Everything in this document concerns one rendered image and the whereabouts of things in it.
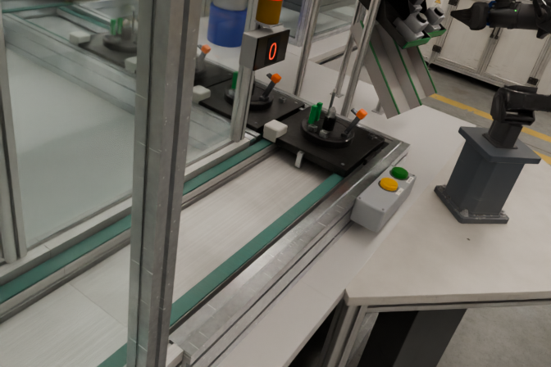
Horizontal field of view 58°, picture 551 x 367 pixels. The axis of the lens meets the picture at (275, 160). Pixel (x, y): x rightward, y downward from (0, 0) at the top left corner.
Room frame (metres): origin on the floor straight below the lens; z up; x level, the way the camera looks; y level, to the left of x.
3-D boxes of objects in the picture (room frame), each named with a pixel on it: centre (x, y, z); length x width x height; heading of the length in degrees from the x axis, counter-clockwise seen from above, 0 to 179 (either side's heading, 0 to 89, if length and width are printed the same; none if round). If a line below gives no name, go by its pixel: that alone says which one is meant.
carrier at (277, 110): (1.28, 0.11, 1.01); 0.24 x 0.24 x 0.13; 62
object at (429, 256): (1.18, -0.52, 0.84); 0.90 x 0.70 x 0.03; 108
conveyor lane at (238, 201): (0.91, 0.04, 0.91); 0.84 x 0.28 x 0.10; 152
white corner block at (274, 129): (1.12, 0.02, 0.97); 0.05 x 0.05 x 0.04; 62
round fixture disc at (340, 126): (1.16, -0.12, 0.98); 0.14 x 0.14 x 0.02
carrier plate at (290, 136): (1.16, -0.12, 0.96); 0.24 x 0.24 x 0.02; 62
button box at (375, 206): (0.99, -0.27, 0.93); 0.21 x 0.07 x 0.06; 152
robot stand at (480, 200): (1.14, -0.53, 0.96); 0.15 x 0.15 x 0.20; 18
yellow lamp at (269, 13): (1.05, 0.08, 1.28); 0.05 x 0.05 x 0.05
